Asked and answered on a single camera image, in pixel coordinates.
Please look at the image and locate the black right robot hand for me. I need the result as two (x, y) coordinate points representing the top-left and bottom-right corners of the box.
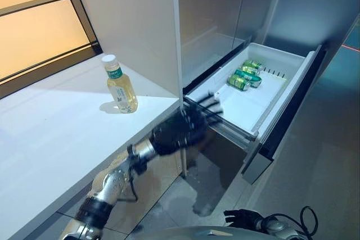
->
(223, 209), (265, 234)

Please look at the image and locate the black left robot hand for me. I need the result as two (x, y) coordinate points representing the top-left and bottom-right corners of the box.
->
(151, 90), (225, 156)

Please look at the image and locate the white fridge drawer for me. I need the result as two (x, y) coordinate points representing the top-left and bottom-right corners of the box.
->
(184, 42), (331, 186)

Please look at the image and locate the stainless steel fridge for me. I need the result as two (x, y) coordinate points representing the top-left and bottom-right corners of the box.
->
(170, 0), (360, 186)

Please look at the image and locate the grey robot torso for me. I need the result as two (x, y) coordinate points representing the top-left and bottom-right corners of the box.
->
(151, 225), (271, 240)

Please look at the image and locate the yellow tea bottle white cap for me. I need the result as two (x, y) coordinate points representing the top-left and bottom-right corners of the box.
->
(101, 54), (139, 114)

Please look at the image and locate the green drink can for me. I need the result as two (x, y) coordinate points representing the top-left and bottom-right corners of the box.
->
(235, 69), (263, 88)
(227, 74), (251, 91)
(242, 60), (266, 72)

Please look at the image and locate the black framed window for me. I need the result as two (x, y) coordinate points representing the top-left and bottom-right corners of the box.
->
(0, 0), (102, 92)

